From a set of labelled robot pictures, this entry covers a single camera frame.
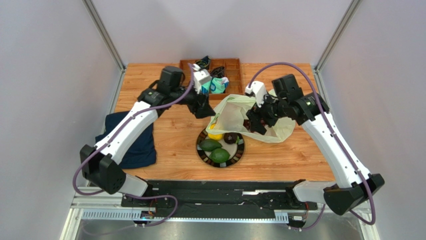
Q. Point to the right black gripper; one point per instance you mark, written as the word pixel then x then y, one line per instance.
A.
pixel 258 115

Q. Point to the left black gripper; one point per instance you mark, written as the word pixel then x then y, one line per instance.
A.
pixel 200 106

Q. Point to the pale green plastic bag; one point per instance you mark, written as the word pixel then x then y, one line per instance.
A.
pixel 230 115

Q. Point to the yellow fake lemon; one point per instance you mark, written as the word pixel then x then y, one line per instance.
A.
pixel 216 137

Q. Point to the green fake avocado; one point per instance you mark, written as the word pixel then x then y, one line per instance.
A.
pixel 209 145

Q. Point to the green fake lime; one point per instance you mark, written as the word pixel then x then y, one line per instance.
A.
pixel 219 155

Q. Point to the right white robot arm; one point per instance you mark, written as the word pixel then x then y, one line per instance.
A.
pixel 353 181

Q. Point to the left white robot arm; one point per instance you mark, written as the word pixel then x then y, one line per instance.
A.
pixel 100 164

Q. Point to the teal white sock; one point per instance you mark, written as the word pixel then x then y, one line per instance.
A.
pixel 215 86

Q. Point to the black rimmed ceramic plate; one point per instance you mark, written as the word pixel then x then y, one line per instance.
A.
pixel 236 151

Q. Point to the black item in tray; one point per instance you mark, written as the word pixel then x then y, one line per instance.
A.
pixel 218 72

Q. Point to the dark rolled sock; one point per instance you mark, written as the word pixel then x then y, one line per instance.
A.
pixel 204 63

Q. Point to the wooden compartment tray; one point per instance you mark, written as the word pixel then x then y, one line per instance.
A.
pixel 232 71

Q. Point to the dark blue cloth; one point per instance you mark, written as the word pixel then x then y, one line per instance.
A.
pixel 141 153

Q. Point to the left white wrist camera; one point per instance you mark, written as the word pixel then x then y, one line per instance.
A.
pixel 201 79

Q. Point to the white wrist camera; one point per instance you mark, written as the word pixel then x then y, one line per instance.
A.
pixel 257 90
pixel 201 79

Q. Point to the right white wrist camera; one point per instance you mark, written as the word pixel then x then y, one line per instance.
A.
pixel 257 90

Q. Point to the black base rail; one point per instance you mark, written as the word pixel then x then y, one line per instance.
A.
pixel 219 199

